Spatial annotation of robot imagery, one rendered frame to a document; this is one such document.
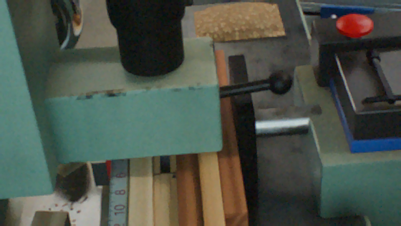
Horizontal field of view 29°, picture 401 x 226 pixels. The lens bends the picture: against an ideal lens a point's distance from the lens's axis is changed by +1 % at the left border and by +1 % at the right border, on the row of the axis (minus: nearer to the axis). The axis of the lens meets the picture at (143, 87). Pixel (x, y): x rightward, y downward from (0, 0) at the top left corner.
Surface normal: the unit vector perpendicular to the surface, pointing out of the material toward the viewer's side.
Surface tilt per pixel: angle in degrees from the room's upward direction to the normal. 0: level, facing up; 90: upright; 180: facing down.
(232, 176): 0
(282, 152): 0
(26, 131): 90
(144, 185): 0
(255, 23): 27
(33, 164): 90
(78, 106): 90
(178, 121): 90
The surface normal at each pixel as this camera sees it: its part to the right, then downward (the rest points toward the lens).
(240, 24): -0.11, -0.40
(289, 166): -0.11, -0.80
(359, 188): 0.00, 0.59
